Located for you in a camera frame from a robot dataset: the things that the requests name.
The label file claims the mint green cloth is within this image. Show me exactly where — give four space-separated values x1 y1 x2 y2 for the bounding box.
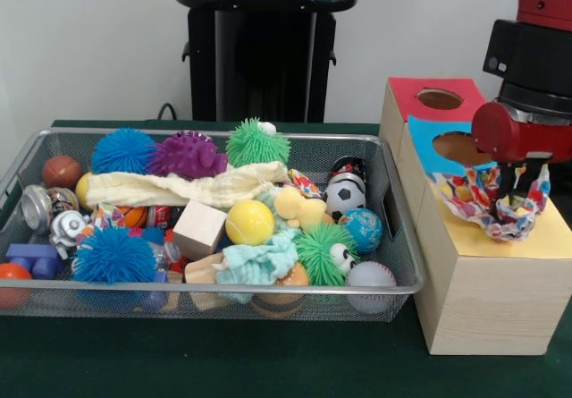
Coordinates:
216 227 301 305

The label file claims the shallow mesh bin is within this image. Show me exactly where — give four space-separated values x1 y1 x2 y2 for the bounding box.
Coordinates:
0 127 426 323

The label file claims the black cable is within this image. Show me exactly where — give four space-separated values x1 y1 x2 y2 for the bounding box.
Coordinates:
156 102 179 122

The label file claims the dark green table cloth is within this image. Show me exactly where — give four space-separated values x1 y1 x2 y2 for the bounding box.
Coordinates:
0 119 572 398

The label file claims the wooden box with three holes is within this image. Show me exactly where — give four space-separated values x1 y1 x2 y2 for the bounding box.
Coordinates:
378 76 572 355

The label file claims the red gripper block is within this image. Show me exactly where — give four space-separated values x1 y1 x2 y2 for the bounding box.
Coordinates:
472 101 572 206

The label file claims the cream muslin cloth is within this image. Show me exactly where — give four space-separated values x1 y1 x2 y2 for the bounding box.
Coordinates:
84 160 290 209

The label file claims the blue spiky ball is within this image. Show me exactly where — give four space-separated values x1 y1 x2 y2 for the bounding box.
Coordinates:
71 225 158 285
90 127 157 175

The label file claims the purple spiky toy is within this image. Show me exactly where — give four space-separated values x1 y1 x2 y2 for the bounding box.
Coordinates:
145 130 229 181

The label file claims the green spiky ball with eyes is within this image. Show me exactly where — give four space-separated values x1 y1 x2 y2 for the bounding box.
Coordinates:
293 222 361 287

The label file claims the colourful dotted cloth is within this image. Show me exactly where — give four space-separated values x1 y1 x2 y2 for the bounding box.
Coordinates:
431 163 551 242

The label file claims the blue globe ball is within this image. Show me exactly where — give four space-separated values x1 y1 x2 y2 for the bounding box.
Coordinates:
338 207 384 254

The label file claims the yellow tennis ball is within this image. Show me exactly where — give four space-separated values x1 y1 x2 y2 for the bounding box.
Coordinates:
224 199 276 247

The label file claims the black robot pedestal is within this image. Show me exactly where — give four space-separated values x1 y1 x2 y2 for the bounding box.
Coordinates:
172 0 358 124

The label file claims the black and white soccer ball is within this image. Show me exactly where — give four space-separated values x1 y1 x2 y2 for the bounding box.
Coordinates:
321 178 366 224

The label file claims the green spiky ball white nub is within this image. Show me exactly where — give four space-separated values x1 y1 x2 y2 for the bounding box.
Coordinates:
225 117 292 169

